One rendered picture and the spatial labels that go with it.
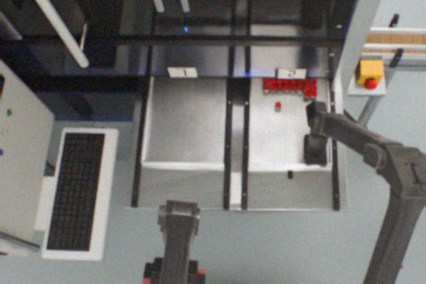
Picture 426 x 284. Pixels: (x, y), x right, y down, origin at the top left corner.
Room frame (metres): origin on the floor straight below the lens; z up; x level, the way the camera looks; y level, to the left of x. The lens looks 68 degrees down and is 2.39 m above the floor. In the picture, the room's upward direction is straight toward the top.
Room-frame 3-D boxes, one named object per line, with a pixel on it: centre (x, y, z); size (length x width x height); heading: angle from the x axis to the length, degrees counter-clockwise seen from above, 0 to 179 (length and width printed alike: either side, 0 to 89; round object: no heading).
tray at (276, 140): (0.63, -0.10, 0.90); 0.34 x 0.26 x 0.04; 179
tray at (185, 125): (0.64, 0.24, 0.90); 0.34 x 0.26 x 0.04; 179
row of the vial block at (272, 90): (0.72, -0.10, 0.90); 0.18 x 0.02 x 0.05; 89
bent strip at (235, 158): (0.41, 0.07, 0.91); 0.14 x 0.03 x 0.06; 179
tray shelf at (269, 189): (0.56, 0.07, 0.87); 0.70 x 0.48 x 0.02; 89
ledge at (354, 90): (0.79, -0.37, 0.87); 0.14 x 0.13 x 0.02; 179
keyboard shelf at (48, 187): (0.40, 0.63, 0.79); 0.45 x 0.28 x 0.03; 179
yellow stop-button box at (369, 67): (0.75, -0.35, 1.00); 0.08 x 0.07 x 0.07; 179
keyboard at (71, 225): (0.40, 0.60, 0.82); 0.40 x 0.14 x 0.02; 179
